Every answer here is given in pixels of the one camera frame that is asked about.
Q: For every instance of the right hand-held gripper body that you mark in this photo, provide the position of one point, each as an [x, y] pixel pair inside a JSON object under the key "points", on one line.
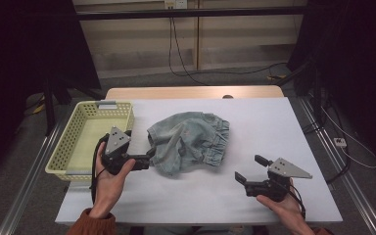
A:
{"points": [[282, 168]]}

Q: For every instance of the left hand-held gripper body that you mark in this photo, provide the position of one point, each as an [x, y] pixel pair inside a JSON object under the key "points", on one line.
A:
{"points": [[117, 142]]}

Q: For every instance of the yellow plastic basket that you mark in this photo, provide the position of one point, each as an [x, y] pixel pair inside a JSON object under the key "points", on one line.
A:
{"points": [[78, 137]]}

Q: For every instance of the light blue denim pants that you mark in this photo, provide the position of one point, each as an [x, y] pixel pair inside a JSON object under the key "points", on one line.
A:
{"points": [[189, 140]]}

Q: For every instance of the person's right hand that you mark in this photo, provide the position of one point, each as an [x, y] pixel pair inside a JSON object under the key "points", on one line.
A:
{"points": [[284, 209]]}

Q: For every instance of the person's left hand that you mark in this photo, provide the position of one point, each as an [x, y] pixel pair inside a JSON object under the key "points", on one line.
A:
{"points": [[109, 189]]}

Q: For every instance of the white table mat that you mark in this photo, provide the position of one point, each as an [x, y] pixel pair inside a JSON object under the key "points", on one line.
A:
{"points": [[241, 130]]}

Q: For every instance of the black stand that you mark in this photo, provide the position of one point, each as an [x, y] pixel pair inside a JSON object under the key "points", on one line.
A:
{"points": [[49, 104], [316, 94]]}

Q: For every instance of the black curtain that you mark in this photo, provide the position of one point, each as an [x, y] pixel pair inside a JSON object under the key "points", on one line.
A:
{"points": [[359, 65], [19, 58]]}

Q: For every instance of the black horizontal bar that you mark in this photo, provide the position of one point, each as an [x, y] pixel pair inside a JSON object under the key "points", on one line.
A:
{"points": [[189, 13]]}

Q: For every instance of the aluminium floor rail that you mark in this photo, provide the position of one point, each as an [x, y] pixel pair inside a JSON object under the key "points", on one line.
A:
{"points": [[349, 182], [29, 182]]}

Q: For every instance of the white wall outlet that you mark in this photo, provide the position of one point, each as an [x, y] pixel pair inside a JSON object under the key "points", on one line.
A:
{"points": [[175, 3]]}

